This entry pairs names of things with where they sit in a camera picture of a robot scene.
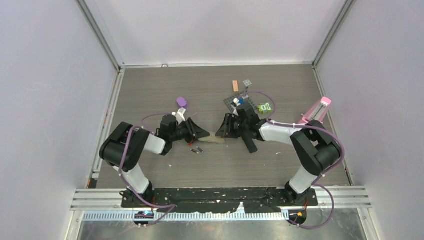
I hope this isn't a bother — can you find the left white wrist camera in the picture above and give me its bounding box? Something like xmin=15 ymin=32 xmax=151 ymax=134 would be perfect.
xmin=171 ymin=107 xmax=187 ymax=124

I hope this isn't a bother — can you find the pink metronome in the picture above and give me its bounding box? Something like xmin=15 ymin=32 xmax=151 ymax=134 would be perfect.
xmin=298 ymin=97 xmax=332 ymax=124

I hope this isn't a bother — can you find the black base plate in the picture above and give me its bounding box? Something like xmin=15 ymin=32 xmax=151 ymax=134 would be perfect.
xmin=120 ymin=187 xmax=319 ymax=215

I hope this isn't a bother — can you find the grey lego tower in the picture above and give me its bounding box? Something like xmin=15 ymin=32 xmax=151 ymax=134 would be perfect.
xmin=243 ymin=79 xmax=252 ymax=88

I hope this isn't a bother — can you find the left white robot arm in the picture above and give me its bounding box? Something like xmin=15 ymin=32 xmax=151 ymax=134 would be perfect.
xmin=99 ymin=114 xmax=211 ymax=207

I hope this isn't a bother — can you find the black remote control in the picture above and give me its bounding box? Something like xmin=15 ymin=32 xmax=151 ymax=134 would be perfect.
xmin=243 ymin=137 xmax=258 ymax=154

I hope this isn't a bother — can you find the grey lego baseplate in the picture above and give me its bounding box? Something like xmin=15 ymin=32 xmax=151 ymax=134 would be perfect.
xmin=223 ymin=89 xmax=258 ymax=114

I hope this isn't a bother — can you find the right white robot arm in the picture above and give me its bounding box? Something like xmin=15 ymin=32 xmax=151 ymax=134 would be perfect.
xmin=215 ymin=102 xmax=342 ymax=205

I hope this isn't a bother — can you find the orange wooden block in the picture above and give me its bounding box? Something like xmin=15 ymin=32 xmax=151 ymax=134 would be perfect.
xmin=232 ymin=80 xmax=240 ymax=93

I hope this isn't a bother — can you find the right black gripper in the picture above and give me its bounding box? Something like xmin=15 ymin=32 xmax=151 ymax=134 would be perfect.
xmin=216 ymin=113 xmax=249 ymax=140

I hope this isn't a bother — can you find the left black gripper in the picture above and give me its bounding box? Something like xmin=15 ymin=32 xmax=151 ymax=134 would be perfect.
xmin=170 ymin=118 xmax=210 ymax=144

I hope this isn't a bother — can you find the black battery lower right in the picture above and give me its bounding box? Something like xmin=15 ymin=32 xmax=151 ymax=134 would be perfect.
xmin=196 ymin=146 xmax=204 ymax=153

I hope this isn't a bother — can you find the beige remote control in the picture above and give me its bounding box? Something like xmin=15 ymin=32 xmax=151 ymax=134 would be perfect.
xmin=198 ymin=135 xmax=225 ymax=144

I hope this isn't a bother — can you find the purple plastic toy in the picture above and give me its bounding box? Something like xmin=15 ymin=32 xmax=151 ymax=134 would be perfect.
xmin=176 ymin=96 xmax=188 ymax=109

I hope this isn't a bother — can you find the green owl toy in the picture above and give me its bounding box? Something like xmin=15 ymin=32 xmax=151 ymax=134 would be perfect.
xmin=257 ymin=102 xmax=274 ymax=114

